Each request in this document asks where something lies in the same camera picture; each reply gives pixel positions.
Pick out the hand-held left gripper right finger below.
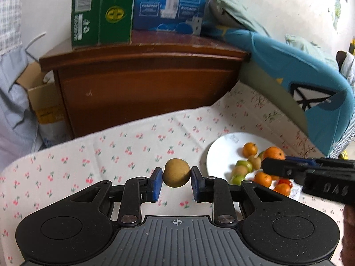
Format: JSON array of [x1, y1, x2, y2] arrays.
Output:
[[191, 166, 291, 225]]

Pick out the cherry print bed sheet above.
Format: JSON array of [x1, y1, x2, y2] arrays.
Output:
[[0, 105, 355, 266]]

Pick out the blue white patterned blanket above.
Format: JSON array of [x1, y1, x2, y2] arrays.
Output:
[[327, 122, 355, 158]]

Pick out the white wire hanger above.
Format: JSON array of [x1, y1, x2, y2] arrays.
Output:
[[25, 32, 47, 61]]

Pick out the blue grey striped cloth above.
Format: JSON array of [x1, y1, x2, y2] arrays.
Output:
[[0, 47, 42, 167]]

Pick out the light green pillow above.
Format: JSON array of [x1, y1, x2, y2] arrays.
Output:
[[285, 34, 340, 71]]

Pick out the grey green pillow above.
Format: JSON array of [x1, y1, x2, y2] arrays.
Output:
[[208, 0, 271, 36]]

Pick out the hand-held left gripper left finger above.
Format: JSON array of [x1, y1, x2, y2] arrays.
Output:
[[69, 167, 164, 226]]

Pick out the person's right hand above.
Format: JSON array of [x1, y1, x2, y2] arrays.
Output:
[[340, 204, 355, 266]]

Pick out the blue carton box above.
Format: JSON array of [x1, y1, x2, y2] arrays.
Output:
[[132, 0, 210, 36]]

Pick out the checked cloth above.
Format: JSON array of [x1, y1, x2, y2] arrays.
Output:
[[0, 0, 24, 59]]

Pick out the brown wooden nightstand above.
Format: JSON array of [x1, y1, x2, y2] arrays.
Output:
[[39, 30, 249, 139]]

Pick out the floral branch print sheet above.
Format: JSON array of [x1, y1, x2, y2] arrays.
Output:
[[213, 80, 330, 158]]

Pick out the white oval plate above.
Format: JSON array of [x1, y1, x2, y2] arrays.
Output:
[[207, 132, 306, 200]]

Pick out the brown cardboard box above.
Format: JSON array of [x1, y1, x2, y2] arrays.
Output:
[[15, 61, 70, 147]]

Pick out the green carton box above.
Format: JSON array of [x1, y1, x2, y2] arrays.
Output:
[[71, 0, 138, 51]]

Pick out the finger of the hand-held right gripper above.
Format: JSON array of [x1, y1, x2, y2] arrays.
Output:
[[286, 156, 355, 169], [262, 157, 307, 185]]

